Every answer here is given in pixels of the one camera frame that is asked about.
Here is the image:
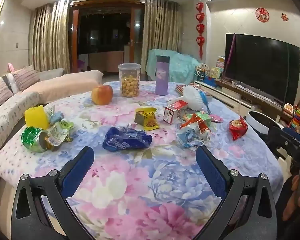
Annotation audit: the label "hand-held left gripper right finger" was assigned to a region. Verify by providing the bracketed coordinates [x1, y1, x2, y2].
[195, 145, 278, 240]

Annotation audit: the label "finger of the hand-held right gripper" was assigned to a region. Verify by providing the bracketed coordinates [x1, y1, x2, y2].
[265, 126, 294, 156]
[283, 127, 300, 148]

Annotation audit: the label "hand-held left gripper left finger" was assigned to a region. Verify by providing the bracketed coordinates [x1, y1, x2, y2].
[11, 146, 95, 240]

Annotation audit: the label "white rimmed trash bin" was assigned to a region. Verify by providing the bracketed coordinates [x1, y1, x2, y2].
[246, 110, 281, 134]

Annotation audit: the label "red green carton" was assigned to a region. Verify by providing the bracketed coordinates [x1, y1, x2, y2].
[180, 112, 212, 133]

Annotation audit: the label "red white milk carton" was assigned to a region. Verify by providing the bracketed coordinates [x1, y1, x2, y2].
[163, 100, 188, 125]

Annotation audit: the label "person's right hand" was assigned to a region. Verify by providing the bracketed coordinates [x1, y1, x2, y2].
[284, 174, 300, 220]

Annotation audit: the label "blue white crumpled wrapper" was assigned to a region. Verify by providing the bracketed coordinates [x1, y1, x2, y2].
[176, 125, 212, 148]

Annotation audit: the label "red snack packet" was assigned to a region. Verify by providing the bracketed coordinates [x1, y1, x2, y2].
[228, 116, 248, 141]

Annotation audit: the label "green crumpled wrapper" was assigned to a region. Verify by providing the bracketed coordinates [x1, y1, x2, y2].
[44, 120, 74, 147]

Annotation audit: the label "crushed green can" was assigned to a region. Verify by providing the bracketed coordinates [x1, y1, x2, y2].
[21, 126, 52, 153]

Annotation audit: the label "light blue plastic piece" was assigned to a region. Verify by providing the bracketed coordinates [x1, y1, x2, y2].
[49, 112, 64, 125]

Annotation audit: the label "white television stand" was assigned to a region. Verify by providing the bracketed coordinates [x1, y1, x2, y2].
[194, 79, 293, 123]

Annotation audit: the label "white green wrapper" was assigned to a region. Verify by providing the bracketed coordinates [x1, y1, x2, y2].
[43, 104, 56, 118]

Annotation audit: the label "black flat television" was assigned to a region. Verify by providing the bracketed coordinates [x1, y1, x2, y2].
[222, 33, 300, 103]

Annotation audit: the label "red apple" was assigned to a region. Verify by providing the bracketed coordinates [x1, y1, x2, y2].
[91, 85, 114, 105]

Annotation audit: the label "yellow snack packet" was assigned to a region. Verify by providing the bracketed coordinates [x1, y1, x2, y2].
[134, 107, 157, 131]

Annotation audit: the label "pale fabric sofa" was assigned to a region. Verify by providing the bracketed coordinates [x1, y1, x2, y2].
[0, 66, 104, 160]

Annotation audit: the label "blue toy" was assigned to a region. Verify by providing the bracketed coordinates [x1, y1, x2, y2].
[205, 76, 223, 88]

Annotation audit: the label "colourful toy boxes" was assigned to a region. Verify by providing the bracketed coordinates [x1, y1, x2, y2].
[210, 56, 225, 80]

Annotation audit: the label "toy ferris wheel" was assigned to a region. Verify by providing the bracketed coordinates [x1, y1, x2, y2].
[194, 63, 211, 82]

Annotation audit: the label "clear jar of snack balls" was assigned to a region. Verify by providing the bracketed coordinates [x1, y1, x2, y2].
[118, 63, 141, 98]

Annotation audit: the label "purple thermos bottle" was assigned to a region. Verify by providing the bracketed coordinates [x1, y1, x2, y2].
[155, 56, 169, 96]

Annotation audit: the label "teal cloth-covered furniture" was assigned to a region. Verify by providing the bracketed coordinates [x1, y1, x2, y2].
[145, 49, 203, 84]

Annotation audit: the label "wooden framed sliding door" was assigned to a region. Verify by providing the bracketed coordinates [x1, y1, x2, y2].
[70, 0, 145, 74]

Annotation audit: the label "beige patterned curtain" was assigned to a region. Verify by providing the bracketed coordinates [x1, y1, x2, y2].
[142, 0, 182, 77]
[28, 0, 71, 74]

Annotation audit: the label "red hanging heart decoration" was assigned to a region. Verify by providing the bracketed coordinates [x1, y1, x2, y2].
[195, 2, 206, 60]

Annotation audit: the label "stacking ring toy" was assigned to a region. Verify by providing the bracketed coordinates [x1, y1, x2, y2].
[288, 104, 300, 130]

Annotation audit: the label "white brush with blue handle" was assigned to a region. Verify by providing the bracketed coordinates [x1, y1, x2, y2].
[167, 85, 212, 115]

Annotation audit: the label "round red wall decal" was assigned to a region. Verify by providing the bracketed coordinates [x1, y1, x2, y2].
[255, 7, 270, 23]

